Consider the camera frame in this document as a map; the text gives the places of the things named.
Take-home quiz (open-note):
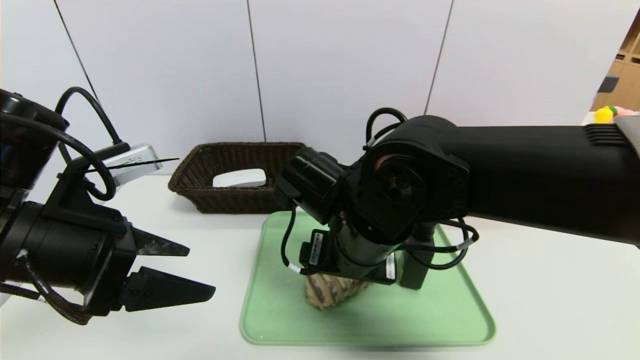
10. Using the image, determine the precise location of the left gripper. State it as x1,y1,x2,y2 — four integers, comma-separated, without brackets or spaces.
22,201,217,317

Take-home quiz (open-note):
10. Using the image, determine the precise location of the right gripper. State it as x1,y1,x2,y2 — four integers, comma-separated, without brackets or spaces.
299,212,397,286

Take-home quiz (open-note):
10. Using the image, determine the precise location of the striped bread loaf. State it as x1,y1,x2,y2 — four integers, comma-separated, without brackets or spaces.
305,272,371,311

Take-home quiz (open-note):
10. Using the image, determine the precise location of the black pump bottle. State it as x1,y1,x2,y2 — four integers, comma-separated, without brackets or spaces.
398,220,440,291

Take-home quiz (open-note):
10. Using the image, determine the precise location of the white rectangular case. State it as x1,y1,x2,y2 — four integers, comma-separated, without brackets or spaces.
212,168,267,189

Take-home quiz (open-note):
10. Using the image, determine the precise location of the dark brown wicker basket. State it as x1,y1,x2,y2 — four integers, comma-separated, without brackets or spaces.
168,143,307,215

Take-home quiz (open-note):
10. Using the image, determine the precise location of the green plastic tray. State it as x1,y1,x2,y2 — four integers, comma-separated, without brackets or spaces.
239,210,497,347

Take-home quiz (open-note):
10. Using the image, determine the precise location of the black zip tie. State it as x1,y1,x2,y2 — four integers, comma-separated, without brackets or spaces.
87,158,181,173

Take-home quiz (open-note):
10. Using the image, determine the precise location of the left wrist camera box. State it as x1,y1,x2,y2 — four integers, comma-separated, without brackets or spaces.
82,144,163,188

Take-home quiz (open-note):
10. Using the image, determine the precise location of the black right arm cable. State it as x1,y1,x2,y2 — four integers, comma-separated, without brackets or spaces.
280,107,481,275

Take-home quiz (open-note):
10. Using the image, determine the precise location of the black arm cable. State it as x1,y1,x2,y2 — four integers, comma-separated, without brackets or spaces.
55,86,123,202
280,107,481,275

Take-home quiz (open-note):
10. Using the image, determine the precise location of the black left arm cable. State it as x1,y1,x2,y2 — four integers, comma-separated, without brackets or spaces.
55,86,123,202

